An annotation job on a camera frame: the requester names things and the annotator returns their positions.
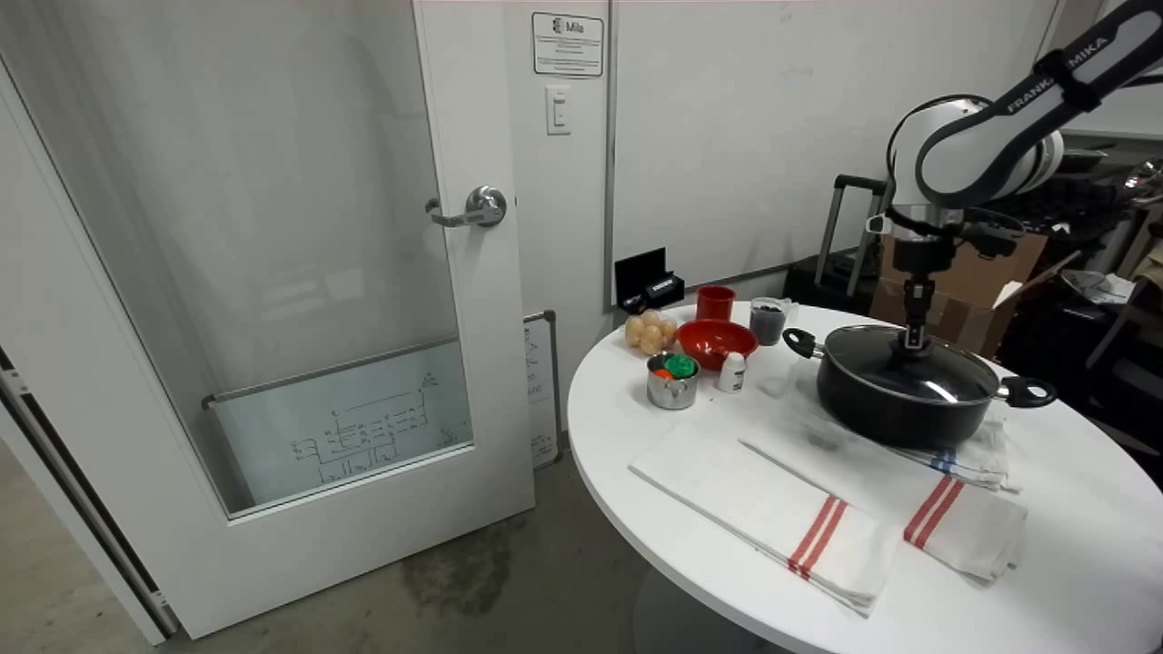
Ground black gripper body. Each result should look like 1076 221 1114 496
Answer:
886 207 962 282

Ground glass pot lid black knob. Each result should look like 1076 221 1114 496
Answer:
823 320 999 412

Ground black cooking pot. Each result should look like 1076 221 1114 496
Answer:
780 320 1059 453

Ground brown cardboard box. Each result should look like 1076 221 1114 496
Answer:
867 225 1083 355

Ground dark grey suitcase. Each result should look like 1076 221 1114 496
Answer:
780 172 893 311

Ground grey cup with coffee beans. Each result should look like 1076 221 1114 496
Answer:
744 300 789 349

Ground clear plastic cup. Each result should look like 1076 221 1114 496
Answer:
749 341 802 404

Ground blue striped white towel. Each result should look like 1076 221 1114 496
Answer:
923 413 1020 494

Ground small white shaker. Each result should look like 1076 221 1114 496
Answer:
717 349 753 397

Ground red mug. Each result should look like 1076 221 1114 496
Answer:
694 282 741 326

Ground red bowl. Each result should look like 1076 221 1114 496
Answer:
671 315 762 373

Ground red striped white towel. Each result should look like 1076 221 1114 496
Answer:
625 420 893 622
738 412 1031 588

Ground beige bread bun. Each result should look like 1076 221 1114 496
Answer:
621 309 678 359

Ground black marker holder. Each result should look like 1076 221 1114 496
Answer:
611 243 690 315

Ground white printed sheet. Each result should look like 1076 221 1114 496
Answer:
520 309 562 473

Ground white door with glass pane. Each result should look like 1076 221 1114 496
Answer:
0 0 540 643

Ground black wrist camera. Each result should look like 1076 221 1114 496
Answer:
951 217 1024 260

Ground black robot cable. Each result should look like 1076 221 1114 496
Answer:
879 92 975 231

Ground white light switch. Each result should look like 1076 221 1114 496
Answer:
540 80 579 138

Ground white wall sign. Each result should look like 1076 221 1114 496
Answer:
526 8 606 80

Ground silver door lever handle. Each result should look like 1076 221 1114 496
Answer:
423 180 512 231

